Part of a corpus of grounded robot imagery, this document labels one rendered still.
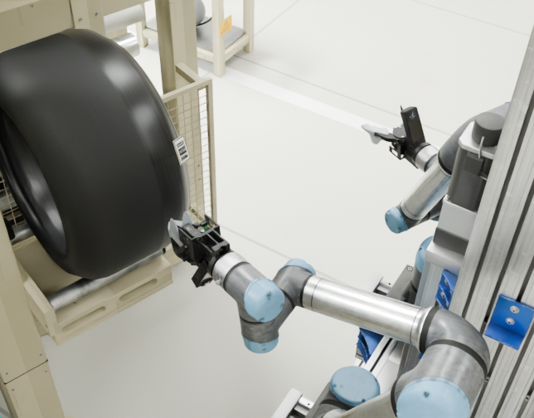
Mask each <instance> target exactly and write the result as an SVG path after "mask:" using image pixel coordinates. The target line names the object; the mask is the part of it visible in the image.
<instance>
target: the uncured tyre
mask: <svg viewBox="0 0 534 418"><path fill-rule="evenodd" d="M177 138H179V137H178V134H177V131H176V128H175V126H174V123H173V121H172V118H171V116H170V114H169V113H168V111H167V108H166V105H165V104H164V103H163V100H162V98H161V96H160V94H159V93H158V91H157V89H156V88H155V86H154V84H153V82H152V81H151V80H150V79H149V77H148V75H147V74H146V72H145V71H144V70H143V68H142V67H141V65H140V64H139V63H138V62H137V61H136V60H135V59H134V58H133V57H132V56H131V55H130V54H129V53H128V52H127V51H126V50H125V49H124V48H123V47H122V46H121V45H120V44H118V43H117V42H115V41H113V40H111V39H109V38H108V37H106V36H103V35H101V34H99V33H98V32H95V31H92V30H90V29H85V28H82V29H68V30H65V31H63V32H58V33H56V34H53V35H50V36H46V37H43V38H42V39H39V40H36V41H32V42H29V43H27V44H24V45H21V46H17V47H14V48H12V49H9V50H6V51H3V52H1V53H0V172H1V174H2V176H3V178H4V181H5V183H6V184H7V187H8V189H9V191H10V193H11V194H12V197H13V199H14V201H15V203H16V204H17V206H18V208H19V210H20V212H21V214H22V215H23V217H24V219H25V220H26V222H27V224H28V225H29V227H30V228H31V230H32V232H33V234H34V235H35V237H36V238H37V239H38V241H39V242H40V243H41V245H42V247H43V248H44V249H45V251H46V252H47V254H48V255H49V256H50V257H51V258H52V259H53V260H54V261H55V262H56V263H57V264H58V265H59V266H60V267H61V268H62V269H63V270H64V271H65V272H67V273H69V274H71V275H76V276H79V277H82V278H86V279H92V280H95V279H102V278H106V277H109V276H111V275H113V274H115V273H117V272H119V271H121V270H123V269H125V268H127V267H128V266H130V265H132V264H134V263H136V262H138V261H140V260H142V259H144V258H146V257H148V256H149V255H151V254H153V253H155V252H157V251H159V250H161V249H163V248H165V247H166V246H168V245H170V244H171V243H172V242H171V239H170V236H169V232H168V222H169V221H170V219H171V218H172V219H173V220H174V221H182V218H183V213H184V212H185V211H186V212H188V209H189V205H190V198H191V189H190V180H189V174H188V169H187V162H185V163H184V164H182V165H180V164H179V161H178V158H177V154H176V151H175V148H174V146H173V142H172V141H174V140H175V139H177ZM132 262H133V263H132ZM130 263H131V264H130ZM116 270H117V271H116Z"/></svg>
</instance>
